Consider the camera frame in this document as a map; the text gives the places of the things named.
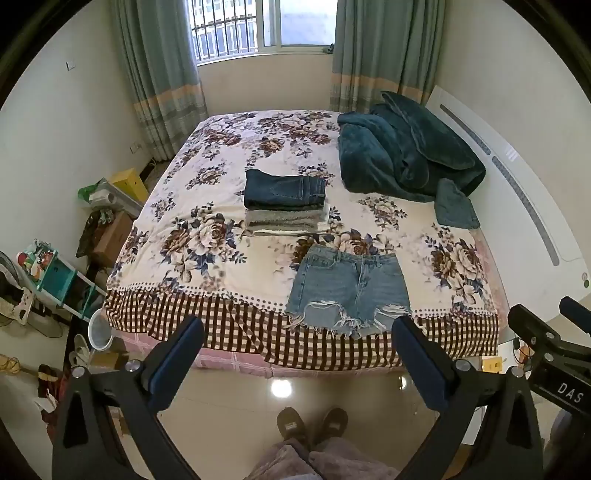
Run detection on brown cardboard box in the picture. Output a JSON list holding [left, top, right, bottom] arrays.
[[91, 212, 136, 267]]

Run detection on small teal pillow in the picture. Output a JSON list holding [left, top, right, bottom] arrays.
[[435, 178, 481, 230]]

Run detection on white headboard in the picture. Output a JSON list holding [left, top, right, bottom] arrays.
[[425, 85, 583, 278]]

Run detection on person's slipper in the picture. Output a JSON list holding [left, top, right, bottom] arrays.
[[276, 407, 308, 442], [318, 407, 350, 440]]

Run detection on teal storage rack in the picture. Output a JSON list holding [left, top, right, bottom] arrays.
[[16, 240, 107, 320]]

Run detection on folded dark blue jeans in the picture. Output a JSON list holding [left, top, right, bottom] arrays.
[[243, 169, 327, 209]]

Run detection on person's left leg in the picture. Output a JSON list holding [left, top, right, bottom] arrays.
[[256, 438, 315, 480]]

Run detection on person's left slipper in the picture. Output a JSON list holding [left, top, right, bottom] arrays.
[[276, 407, 308, 442]]

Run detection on white mesh waste basket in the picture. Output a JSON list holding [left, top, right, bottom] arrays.
[[89, 308, 114, 352]]

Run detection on folded grey pants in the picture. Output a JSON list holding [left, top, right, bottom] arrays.
[[245, 205, 329, 237]]

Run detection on dark cloth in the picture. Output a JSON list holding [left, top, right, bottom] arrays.
[[75, 210, 114, 258]]

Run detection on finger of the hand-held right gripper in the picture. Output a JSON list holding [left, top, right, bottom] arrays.
[[559, 296, 591, 335], [507, 303, 566, 358]]

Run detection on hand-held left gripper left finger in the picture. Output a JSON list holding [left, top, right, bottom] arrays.
[[52, 315, 206, 480]]

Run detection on green and white bags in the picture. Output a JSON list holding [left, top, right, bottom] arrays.
[[78, 179, 144, 217]]

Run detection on light blue denim shorts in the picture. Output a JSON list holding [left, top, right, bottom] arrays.
[[284, 243, 413, 340]]

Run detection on person's right slipper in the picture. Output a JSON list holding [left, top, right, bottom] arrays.
[[318, 407, 350, 440]]

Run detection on white shoes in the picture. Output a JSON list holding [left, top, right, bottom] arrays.
[[68, 333, 94, 371]]

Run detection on person's leg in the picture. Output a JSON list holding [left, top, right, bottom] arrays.
[[307, 436, 400, 480], [256, 438, 315, 480]]

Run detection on teal fleece blanket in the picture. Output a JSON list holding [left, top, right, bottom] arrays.
[[337, 91, 486, 204]]

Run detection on barred window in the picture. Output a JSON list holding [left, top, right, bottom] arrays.
[[187, 0, 340, 63]]

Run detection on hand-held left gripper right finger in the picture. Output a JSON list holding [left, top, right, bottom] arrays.
[[392, 315, 546, 480]]

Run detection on person's right leg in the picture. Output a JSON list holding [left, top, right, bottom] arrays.
[[307, 436, 400, 480]]

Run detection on floral checkered bed sheet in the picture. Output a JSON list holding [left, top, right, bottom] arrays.
[[102, 109, 502, 369]]

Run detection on red cloth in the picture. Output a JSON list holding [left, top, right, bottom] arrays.
[[36, 364, 71, 426]]

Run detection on green striped curtain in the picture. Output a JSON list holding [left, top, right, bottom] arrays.
[[329, 0, 446, 114], [108, 0, 209, 162]]

